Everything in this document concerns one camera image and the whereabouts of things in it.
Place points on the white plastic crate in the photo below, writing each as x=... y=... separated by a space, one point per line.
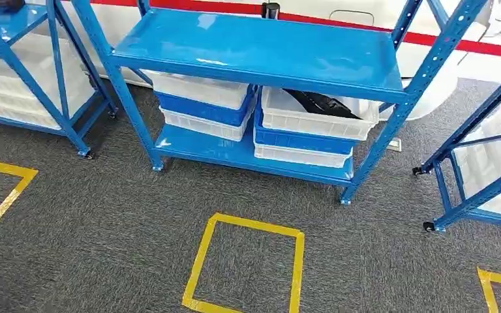
x=298 y=156
x=198 y=88
x=38 y=60
x=34 y=108
x=315 y=125
x=203 y=128
x=497 y=164

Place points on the blue plastic crate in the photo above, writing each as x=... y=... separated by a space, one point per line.
x=302 y=142
x=203 y=113

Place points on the black part in crate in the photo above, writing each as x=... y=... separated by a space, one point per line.
x=324 y=106

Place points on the blue metal shelf rack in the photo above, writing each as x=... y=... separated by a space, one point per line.
x=259 y=47
x=484 y=125
x=0 y=26

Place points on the yellow floor tape square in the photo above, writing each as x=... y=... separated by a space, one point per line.
x=296 y=268

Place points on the black object on rack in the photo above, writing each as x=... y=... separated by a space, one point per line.
x=0 y=4

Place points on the small white floor bracket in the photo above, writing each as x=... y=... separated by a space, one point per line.
x=394 y=144

